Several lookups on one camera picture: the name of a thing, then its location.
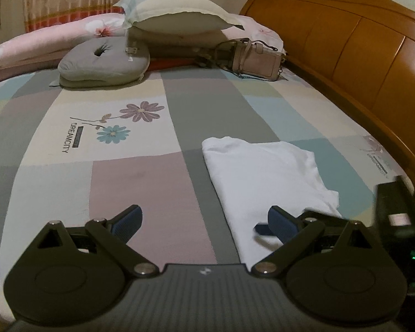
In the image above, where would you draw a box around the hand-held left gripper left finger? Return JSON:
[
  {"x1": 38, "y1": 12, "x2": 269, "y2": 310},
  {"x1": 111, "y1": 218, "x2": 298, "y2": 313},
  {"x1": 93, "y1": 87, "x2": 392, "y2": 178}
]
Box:
[{"x1": 30, "y1": 205, "x2": 160, "y2": 278}]

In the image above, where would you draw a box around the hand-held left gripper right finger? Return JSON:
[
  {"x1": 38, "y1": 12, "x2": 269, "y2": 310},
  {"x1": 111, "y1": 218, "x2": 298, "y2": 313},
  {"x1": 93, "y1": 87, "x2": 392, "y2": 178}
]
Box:
[{"x1": 251, "y1": 206, "x2": 384, "y2": 279}]

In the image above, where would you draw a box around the white bear print sweatshirt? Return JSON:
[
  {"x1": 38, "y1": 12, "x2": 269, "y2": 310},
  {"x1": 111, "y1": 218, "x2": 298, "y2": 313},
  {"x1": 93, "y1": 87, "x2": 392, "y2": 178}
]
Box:
[{"x1": 201, "y1": 136, "x2": 344, "y2": 263}]

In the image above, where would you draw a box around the pink leather handbag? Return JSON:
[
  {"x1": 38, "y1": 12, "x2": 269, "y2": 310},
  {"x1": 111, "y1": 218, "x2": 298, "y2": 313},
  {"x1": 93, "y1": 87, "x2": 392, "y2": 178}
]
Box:
[{"x1": 214, "y1": 38, "x2": 287, "y2": 83}]

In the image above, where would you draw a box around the grey donut pillow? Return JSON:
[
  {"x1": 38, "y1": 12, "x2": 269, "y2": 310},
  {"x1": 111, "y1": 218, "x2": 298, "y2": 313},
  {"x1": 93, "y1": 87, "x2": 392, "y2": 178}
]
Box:
[{"x1": 58, "y1": 36, "x2": 151, "y2": 89}]

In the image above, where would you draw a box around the wooden headboard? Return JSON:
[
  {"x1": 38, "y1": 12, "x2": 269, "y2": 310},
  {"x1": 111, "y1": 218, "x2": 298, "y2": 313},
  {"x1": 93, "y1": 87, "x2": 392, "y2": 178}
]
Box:
[{"x1": 238, "y1": 0, "x2": 415, "y2": 194}]

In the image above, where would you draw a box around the orange cloth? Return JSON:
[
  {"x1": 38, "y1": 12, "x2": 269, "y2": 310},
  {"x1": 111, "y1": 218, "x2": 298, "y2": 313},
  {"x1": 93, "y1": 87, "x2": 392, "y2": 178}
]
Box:
[{"x1": 147, "y1": 59, "x2": 194, "y2": 72}]

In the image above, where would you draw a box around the dark grey folded blanket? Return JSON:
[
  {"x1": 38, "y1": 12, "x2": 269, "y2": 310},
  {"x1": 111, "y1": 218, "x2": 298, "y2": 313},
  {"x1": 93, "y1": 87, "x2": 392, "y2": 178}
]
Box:
[{"x1": 128, "y1": 29, "x2": 236, "y2": 66}]

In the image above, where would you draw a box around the pink floral pillow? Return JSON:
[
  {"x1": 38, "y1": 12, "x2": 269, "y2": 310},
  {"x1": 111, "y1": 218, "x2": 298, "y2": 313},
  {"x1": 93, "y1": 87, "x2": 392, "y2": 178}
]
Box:
[{"x1": 0, "y1": 12, "x2": 286, "y2": 85}]

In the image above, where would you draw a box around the pale green pillow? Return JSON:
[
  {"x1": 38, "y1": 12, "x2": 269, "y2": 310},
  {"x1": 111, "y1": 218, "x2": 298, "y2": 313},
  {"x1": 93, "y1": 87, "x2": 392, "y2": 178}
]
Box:
[{"x1": 112, "y1": 0, "x2": 246, "y2": 37}]

